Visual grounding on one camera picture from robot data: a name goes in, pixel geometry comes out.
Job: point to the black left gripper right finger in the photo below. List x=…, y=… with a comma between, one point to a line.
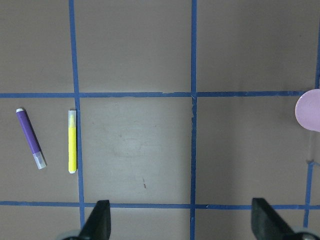
x=266, y=223

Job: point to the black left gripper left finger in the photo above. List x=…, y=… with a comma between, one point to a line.
x=98, y=224

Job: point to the purple pen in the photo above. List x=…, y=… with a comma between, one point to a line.
x=31, y=138

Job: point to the pink plastic cup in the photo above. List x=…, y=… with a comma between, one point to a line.
x=307, y=110

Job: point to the yellow pen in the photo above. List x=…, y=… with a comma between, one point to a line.
x=72, y=141

